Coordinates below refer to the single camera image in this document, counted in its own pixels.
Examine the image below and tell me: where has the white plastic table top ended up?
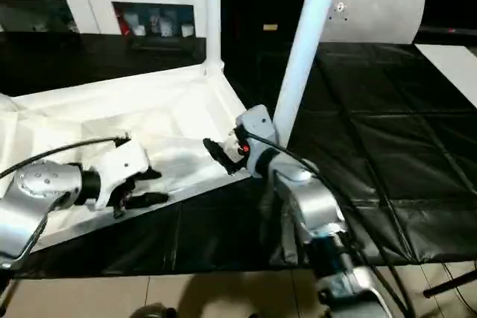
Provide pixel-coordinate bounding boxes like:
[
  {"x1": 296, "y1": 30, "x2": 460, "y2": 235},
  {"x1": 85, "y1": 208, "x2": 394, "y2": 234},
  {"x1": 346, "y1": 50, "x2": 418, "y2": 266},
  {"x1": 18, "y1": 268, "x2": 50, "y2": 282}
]
[{"x1": 0, "y1": 60, "x2": 290, "y2": 255}]

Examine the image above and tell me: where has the white plastic table leg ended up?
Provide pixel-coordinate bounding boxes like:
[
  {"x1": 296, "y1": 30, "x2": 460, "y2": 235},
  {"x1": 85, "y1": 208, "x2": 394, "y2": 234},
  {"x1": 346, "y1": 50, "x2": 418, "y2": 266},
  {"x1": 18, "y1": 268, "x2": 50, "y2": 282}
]
[
  {"x1": 203, "y1": 0, "x2": 224, "y2": 73},
  {"x1": 274, "y1": 0, "x2": 344, "y2": 147}
]

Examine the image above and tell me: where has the dark robot leg part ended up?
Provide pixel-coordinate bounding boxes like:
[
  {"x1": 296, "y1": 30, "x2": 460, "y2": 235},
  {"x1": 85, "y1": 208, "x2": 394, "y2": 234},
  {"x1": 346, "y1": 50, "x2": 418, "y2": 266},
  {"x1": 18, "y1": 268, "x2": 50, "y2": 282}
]
[{"x1": 136, "y1": 305, "x2": 176, "y2": 318}]

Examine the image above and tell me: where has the white plastic upturned table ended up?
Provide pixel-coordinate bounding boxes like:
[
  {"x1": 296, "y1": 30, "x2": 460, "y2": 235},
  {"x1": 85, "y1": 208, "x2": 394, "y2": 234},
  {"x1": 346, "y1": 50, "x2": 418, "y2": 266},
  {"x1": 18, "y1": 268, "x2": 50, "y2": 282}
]
[{"x1": 0, "y1": 31, "x2": 477, "y2": 278}]

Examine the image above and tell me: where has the red bottle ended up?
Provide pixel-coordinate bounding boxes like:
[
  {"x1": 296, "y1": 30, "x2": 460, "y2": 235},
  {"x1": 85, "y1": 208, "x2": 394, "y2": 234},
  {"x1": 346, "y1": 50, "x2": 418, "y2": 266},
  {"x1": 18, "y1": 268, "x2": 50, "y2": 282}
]
[{"x1": 117, "y1": 14, "x2": 131, "y2": 36}]

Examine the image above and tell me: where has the grey cushion with holes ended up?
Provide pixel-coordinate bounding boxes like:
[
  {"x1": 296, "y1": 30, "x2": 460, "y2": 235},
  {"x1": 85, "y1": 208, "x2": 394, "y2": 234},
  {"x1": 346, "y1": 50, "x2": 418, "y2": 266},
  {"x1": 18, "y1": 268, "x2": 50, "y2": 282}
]
[{"x1": 320, "y1": 0, "x2": 428, "y2": 45}]

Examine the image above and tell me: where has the white board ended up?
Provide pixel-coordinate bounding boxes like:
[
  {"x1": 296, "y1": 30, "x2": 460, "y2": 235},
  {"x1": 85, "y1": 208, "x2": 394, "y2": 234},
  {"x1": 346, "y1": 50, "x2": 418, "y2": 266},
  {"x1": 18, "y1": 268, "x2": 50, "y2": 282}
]
[{"x1": 415, "y1": 44, "x2": 477, "y2": 106}]

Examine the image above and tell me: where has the black screen with red light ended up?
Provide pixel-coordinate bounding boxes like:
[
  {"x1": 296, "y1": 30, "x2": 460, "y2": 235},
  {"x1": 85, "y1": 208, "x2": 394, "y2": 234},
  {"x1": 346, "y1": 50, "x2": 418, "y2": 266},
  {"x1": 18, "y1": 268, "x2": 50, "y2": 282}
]
[{"x1": 415, "y1": 25, "x2": 477, "y2": 44}]

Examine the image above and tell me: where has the black floor stand foot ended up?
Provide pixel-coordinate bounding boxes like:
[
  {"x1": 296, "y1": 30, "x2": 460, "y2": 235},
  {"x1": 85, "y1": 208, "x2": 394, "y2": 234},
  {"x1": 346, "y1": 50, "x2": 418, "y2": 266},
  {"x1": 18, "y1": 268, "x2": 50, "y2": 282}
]
[{"x1": 423, "y1": 269, "x2": 477, "y2": 299}]

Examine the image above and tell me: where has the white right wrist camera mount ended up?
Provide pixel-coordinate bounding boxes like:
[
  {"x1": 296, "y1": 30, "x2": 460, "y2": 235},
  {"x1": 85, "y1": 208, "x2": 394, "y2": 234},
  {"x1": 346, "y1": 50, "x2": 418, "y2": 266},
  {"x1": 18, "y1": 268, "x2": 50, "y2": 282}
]
[{"x1": 236, "y1": 104, "x2": 279, "y2": 179}]

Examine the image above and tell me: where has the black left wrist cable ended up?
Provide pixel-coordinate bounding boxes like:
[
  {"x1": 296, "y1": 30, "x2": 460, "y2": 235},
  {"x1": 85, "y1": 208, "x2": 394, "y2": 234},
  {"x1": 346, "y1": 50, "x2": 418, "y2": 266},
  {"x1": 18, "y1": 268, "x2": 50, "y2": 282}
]
[{"x1": 0, "y1": 132, "x2": 131, "y2": 179}]

